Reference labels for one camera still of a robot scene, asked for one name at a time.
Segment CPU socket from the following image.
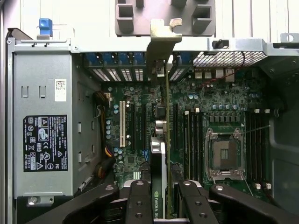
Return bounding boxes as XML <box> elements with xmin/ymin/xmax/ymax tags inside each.
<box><xmin>205</xmin><ymin>127</ymin><xmax>246</xmax><ymax>172</ymax></box>

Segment white barcode sticker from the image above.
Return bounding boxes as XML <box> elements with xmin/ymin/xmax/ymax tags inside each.
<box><xmin>54</xmin><ymin>78</ymin><xmax>68</xmax><ymax>103</ymax></box>

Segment red black twisted wire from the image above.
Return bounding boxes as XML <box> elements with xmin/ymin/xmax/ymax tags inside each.
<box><xmin>195</xmin><ymin>50</ymin><xmax>247</xmax><ymax>89</ymax></box>

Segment blue slot latch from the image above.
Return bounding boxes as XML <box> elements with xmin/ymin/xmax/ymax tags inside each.
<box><xmin>88</xmin><ymin>52</ymin><xmax>104</xmax><ymax>68</ymax></box>
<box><xmin>118</xmin><ymin>52</ymin><xmax>133</xmax><ymax>68</ymax></box>
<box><xmin>178</xmin><ymin>51</ymin><xmax>193</xmax><ymax>67</ymax></box>
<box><xmin>103</xmin><ymin>52</ymin><xmax>118</xmax><ymax>68</ymax></box>
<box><xmin>133</xmin><ymin>52</ymin><xmax>146</xmax><ymax>68</ymax></box>

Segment black intrusion switch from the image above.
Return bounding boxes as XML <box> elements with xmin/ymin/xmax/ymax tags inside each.
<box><xmin>211</xmin><ymin>39</ymin><xmax>230</xmax><ymax>49</ymax></box>

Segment grey plastic parts rack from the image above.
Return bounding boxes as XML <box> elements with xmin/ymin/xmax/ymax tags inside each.
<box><xmin>114</xmin><ymin>0</ymin><xmax>216</xmax><ymax>38</ymax></box>

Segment white expansion slot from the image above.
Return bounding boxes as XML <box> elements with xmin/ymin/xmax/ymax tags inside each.
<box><xmin>119</xmin><ymin>100</ymin><xmax>125</xmax><ymax>148</ymax></box>

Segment black expansion slot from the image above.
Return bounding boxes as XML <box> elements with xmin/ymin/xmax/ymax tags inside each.
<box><xmin>130</xmin><ymin>103</ymin><xmax>137</xmax><ymax>153</ymax></box>
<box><xmin>140</xmin><ymin>103</ymin><xmax>148</xmax><ymax>153</ymax></box>
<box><xmin>173</xmin><ymin>103</ymin><xmax>180</xmax><ymax>150</ymax></box>

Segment green Dell motherboard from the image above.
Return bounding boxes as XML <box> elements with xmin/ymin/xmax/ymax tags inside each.
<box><xmin>100</xmin><ymin>67</ymin><xmax>274</xmax><ymax>204</ymax></box>

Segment silver open PC case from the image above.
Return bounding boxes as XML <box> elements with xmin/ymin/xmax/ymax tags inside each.
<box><xmin>4</xmin><ymin>27</ymin><xmax>299</xmax><ymax>224</ymax></box>

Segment blue clip part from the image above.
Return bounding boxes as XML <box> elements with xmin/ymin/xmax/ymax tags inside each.
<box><xmin>36</xmin><ymin>18</ymin><xmax>53</xmax><ymax>40</ymax></box>

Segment thin metal locking lever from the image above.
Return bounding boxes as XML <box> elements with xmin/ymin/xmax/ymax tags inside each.
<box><xmin>240</xmin><ymin>125</ymin><xmax>272</xmax><ymax>136</ymax></box>

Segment black rating label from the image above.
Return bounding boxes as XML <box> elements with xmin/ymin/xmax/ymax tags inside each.
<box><xmin>22</xmin><ymin>114</ymin><xmax>69</xmax><ymax>173</ymax></box>

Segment RAM slot white clips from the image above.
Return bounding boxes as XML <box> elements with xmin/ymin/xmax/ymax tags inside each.
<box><xmin>184</xmin><ymin>110</ymin><xmax>190</xmax><ymax>181</ymax></box>
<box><xmin>194</xmin><ymin>107</ymin><xmax>200</xmax><ymax>181</ymax></box>
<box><xmin>264</xmin><ymin>108</ymin><xmax>272</xmax><ymax>190</ymax></box>
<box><xmin>254</xmin><ymin>108</ymin><xmax>261</xmax><ymax>190</ymax></box>

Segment black yellow power wire bundle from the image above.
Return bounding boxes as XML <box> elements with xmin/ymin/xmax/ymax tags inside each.
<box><xmin>93</xmin><ymin>90</ymin><xmax>117</xmax><ymax>181</ymax></box>

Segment metal socket cover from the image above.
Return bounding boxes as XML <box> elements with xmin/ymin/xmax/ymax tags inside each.
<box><xmin>208</xmin><ymin>168</ymin><xmax>246</xmax><ymax>182</ymax></box>

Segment grey power supply unit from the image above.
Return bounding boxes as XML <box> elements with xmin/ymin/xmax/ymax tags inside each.
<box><xmin>13</xmin><ymin>49</ymin><xmax>103</xmax><ymax>199</ymax></box>

